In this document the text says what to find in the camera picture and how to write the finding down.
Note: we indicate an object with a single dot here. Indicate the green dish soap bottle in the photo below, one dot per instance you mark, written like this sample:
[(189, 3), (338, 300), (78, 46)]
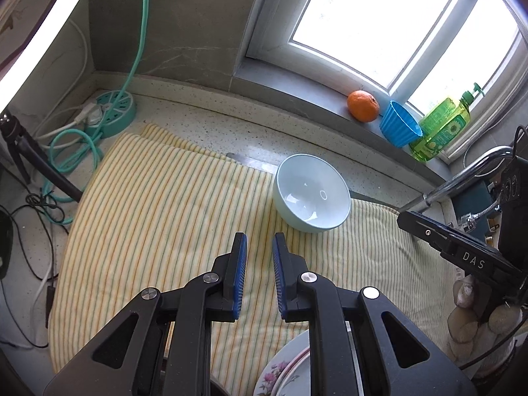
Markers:
[(441, 125)]

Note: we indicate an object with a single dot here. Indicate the white plug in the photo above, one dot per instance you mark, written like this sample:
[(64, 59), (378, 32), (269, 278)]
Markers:
[(91, 114)]

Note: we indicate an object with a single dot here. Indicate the gloved right hand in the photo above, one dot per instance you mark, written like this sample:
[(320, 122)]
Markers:
[(480, 338)]

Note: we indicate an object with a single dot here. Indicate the white plate grey pattern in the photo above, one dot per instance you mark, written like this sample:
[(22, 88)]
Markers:
[(296, 378)]

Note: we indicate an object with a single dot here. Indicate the black light tripod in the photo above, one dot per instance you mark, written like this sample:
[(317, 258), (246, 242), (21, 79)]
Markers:
[(21, 144)]

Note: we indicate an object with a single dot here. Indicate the ring light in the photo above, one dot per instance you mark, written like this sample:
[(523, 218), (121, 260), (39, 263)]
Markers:
[(28, 29)]

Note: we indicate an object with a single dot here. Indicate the chrome kitchen faucet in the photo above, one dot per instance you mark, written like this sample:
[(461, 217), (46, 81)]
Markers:
[(458, 182)]

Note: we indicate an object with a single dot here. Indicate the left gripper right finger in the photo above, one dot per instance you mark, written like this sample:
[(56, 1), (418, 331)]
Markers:
[(360, 342)]

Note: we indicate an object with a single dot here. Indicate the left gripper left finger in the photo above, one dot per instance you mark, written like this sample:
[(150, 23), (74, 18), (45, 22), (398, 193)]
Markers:
[(160, 342)]

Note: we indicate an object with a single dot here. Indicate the light green ceramic bowl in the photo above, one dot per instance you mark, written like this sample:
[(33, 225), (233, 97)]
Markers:
[(310, 194)]

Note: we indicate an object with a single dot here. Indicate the striped yellow towel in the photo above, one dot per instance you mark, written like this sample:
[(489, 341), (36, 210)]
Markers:
[(159, 210)]

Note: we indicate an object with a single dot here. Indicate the floral plate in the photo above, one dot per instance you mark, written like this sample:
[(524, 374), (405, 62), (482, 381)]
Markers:
[(269, 377)]

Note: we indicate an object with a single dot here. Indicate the teal knife holder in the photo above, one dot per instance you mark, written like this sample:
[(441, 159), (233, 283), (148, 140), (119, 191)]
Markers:
[(477, 210)]

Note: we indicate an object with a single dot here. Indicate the orange fruit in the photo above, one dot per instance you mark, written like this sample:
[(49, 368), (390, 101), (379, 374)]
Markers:
[(362, 106)]

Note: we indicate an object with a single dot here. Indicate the teal round power strip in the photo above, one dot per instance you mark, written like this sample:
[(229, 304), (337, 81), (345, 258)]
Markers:
[(118, 113)]

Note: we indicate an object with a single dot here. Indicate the blue ribbed cup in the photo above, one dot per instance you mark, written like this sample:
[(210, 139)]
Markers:
[(399, 126)]

